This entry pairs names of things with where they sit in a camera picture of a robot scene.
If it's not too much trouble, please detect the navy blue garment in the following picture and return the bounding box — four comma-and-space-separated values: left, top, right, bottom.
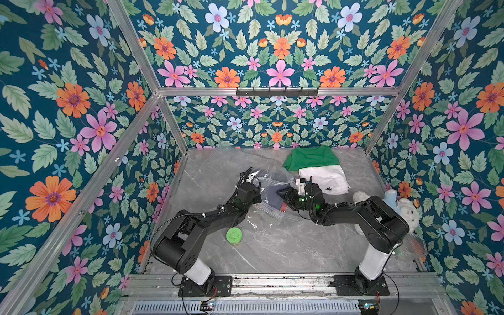
262, 185, 290, 212

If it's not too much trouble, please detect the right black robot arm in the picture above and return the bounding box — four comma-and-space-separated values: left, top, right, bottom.
276, 180, 410, 284

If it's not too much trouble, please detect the clear plastic mesh cup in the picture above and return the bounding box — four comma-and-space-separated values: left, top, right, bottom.
392, 234, 427, 261

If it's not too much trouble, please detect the bag of clothes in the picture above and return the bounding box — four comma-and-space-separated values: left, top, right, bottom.
252, 165, 297, 219

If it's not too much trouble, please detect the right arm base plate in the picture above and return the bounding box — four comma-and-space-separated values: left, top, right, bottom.
329, 274, 390, 297

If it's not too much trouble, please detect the white teddy bear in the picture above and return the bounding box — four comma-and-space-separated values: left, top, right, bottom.
353, 189, 420, 236

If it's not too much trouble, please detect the black hook rail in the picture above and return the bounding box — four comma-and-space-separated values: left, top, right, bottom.
235, 87, 319, 98

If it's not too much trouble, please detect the aluminium front rail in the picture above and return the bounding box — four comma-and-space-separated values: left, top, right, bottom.
125, 272, 446, 300

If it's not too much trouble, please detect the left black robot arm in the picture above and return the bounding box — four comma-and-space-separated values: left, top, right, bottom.
150, 168, 262, 291

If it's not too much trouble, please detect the white garment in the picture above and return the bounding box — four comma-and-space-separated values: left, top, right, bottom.
298, 165, 350, 195

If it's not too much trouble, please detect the green tank top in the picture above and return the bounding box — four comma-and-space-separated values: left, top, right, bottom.
283, 146, 340, 172

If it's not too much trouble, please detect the green round lid container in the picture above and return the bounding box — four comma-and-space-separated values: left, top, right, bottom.
226, 227, 243, 245

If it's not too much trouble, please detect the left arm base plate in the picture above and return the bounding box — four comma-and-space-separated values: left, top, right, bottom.
178, 274, 234, 297

